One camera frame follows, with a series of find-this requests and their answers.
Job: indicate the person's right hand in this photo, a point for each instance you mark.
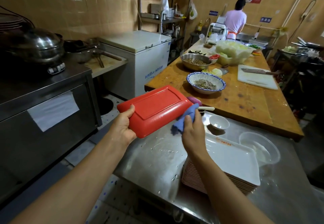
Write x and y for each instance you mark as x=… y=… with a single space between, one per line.
x=196 y=137

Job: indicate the person's left hand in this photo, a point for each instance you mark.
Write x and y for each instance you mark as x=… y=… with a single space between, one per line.
x=121 y=130

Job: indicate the person's right thumb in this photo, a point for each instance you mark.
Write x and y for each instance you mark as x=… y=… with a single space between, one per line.
x=188 y=122

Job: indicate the person's left thumb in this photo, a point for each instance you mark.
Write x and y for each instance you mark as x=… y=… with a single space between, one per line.
x=131 y=113

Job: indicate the blue cleaning cloth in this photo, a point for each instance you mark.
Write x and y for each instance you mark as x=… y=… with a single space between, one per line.
x=182 y=120

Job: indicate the red rectangular plate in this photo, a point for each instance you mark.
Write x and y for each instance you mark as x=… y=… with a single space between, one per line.
x=154 y=107

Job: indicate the person's right forearm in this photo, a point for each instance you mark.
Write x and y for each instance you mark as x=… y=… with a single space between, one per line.
x=222 y=188

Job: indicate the person's left forearm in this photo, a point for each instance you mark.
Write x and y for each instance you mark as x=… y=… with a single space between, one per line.
x=76 y=180

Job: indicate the small white bowl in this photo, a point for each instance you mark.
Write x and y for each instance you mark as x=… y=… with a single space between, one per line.
x=219 y=122

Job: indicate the blue rimmed bowl with food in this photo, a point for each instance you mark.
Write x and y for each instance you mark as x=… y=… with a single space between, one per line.
x=206 y=83

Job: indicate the white chest freezer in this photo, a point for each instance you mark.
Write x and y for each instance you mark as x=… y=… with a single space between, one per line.
x=141 y=62

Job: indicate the stack of white rectangular plates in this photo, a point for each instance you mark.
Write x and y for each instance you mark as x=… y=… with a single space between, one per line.
x=227 y=160

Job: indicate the cabbage piece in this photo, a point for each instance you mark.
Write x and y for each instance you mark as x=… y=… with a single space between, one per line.
x=215 y=72

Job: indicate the metal bowl with food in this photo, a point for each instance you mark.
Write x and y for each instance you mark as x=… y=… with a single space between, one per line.
x=196 y=61

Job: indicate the wooden work table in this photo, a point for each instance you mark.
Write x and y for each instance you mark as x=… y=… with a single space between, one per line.
x=248 y=102

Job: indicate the small red bowl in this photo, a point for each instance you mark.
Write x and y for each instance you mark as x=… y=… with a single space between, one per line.
x=214 y=57

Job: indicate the white paper sheet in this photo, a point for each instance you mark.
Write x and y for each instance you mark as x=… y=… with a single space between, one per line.
x=53 y=111

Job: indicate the clear plastic bowl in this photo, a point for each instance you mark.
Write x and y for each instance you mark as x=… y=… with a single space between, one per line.
x=263 y=148

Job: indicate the white cutting board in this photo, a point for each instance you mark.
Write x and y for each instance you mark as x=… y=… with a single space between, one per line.
x=257 y=78

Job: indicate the cleaver knife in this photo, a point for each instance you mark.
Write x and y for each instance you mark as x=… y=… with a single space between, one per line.
x=254 y=71

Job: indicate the clear tub of chopped cabbage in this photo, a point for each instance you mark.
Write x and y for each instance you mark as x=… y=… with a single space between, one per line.
x=234 y=52

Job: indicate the stainless steel cabinet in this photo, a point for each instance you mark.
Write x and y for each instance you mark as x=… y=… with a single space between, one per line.
x=38 y=130

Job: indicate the white noodle machine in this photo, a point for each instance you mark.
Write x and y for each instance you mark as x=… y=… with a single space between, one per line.
x=215 y=30

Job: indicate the yellow oil bottle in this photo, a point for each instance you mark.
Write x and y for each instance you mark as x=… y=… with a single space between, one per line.
x=200 y=26

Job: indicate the metal shelf rack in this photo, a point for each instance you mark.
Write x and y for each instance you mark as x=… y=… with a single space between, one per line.
x=164 y=19

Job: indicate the tray of green vegetables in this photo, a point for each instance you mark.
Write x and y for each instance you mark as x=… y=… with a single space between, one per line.
x=255 y=46

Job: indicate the hanging plastic bag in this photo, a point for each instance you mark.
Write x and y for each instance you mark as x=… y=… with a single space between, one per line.
x=193 y=11

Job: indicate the black metal rack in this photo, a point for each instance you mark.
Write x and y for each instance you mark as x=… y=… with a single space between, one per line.
x=298 y=79

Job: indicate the large steel pot with lid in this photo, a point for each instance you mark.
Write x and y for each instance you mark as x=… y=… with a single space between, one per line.
x=33 y=45

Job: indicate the stack of metal plates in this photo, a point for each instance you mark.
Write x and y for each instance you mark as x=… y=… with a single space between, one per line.
x=10 y=22

